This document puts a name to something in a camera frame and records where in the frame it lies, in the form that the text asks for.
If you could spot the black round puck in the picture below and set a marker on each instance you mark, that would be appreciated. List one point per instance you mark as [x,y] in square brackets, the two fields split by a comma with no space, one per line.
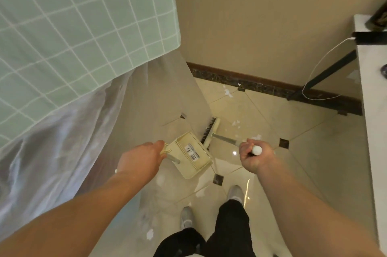
[384,70]

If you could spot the person's left grey shoe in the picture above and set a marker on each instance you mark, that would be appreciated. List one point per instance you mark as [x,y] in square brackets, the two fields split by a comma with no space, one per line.
[187,217]

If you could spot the person's left forearm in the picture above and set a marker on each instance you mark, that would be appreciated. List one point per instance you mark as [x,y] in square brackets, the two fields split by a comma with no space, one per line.
[75,214]

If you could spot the person's right grey shoe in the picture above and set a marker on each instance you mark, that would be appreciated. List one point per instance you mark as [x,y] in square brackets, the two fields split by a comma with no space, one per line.
[235,195]

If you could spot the person's left hand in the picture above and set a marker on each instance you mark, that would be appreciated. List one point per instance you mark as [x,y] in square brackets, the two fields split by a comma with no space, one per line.
[139,161]

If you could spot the black trousers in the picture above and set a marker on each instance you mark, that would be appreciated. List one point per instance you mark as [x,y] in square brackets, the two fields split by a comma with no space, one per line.
[232,229]

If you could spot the person's grey shoe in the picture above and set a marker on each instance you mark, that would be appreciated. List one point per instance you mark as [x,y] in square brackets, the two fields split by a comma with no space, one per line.
[187,217]
[235,195]

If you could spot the white marble table black legs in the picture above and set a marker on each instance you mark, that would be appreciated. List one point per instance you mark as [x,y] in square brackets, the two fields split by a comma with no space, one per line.
[375,114]

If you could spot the black power strip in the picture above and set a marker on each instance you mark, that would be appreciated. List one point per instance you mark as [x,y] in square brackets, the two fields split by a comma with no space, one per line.
[372,37]

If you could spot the person's right forearm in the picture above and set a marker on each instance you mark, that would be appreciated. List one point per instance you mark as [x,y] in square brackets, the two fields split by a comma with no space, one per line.
[308,214]

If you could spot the beige tiled floor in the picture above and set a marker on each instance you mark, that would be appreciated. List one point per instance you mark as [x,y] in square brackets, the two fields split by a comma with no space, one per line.
[302,145]

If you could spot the green checked bedsheet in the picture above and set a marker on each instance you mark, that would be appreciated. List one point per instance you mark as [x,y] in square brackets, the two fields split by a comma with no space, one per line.
[75,24]

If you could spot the white paper scraps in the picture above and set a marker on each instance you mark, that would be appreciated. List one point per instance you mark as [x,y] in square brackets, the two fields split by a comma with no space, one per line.
[227,93]

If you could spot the person's right hand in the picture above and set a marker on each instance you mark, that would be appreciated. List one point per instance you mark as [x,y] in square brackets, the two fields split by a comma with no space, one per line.
[258,160]

